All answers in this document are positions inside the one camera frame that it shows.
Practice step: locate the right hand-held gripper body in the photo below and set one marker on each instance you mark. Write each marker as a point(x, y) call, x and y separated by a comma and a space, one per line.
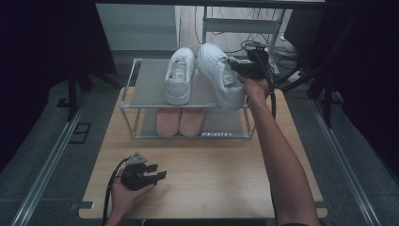
point(254, 69)

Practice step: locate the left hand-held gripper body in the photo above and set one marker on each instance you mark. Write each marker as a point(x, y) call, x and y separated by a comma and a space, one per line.
point(135, 177)

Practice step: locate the white sneaker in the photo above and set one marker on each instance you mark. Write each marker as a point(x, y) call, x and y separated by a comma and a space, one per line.
point(213, 62)
point(178, 91)

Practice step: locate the pink slipper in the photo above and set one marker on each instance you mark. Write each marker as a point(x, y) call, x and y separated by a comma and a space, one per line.
point(167, 122)
point(191, 122)

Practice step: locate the metal two-tier shoe rack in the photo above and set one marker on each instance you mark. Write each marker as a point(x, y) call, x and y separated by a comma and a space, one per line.
point(150, 84)

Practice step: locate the person's right hand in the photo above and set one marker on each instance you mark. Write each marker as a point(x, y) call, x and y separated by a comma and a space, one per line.
point(257, 89)

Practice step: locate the person's left hand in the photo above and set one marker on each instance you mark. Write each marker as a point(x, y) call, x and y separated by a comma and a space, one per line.
point(125, 199)

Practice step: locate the white power strip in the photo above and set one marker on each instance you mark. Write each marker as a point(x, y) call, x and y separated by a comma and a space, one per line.
point(296, 76)

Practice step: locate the dark box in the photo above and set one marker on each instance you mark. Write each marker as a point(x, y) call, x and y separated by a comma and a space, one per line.
point(304, 28)

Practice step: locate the black metal stand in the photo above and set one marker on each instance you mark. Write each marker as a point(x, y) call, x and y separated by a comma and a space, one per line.
point(72, 94)
point(327, 106)

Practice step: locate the grey cabinet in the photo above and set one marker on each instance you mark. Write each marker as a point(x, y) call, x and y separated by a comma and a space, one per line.
point(138, 28)

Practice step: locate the dark curtain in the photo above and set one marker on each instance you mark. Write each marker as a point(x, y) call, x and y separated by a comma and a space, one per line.
point(31, 62)
point(370, 78)

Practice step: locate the white desk frame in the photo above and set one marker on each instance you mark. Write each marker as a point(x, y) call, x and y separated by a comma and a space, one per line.
point(238, 25)

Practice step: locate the metal floor rail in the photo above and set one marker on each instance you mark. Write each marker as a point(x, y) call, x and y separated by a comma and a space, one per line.
point(47, 171)
point(345, 169)

